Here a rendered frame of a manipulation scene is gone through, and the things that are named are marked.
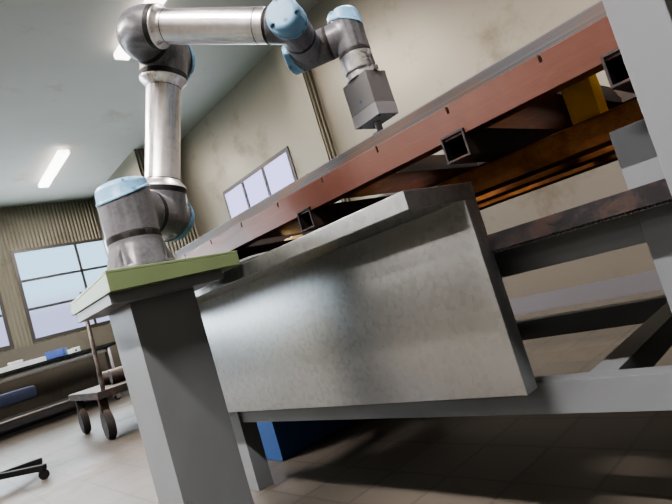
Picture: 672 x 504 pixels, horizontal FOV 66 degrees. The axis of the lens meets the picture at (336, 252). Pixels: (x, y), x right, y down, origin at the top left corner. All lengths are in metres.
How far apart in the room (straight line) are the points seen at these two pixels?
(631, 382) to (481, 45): 3.39
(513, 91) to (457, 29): 3.36
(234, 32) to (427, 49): 3.31
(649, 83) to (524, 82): 0.43
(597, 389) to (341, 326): 0.53
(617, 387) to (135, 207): 0.99
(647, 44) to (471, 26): 3.71
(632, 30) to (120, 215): 0.97
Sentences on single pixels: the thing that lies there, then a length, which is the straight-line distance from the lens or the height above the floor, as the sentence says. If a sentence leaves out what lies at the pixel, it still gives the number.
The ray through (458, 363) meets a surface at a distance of 1.01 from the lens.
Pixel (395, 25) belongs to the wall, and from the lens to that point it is 4.65.
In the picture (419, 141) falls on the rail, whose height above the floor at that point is 0.79.
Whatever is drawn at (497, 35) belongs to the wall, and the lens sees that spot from 4.09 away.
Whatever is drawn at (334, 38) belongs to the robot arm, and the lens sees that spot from 1.25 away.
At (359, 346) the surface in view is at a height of 0.43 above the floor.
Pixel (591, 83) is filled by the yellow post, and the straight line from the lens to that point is 1.07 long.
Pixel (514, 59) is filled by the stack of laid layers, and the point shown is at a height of 0.85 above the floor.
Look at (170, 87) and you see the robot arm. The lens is 1.39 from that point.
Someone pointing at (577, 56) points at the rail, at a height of 0.79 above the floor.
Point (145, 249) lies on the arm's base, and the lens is 1.15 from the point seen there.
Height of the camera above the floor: 0.56
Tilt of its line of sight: 4 degrees up
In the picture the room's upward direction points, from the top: 17 degrees counter-clockwise
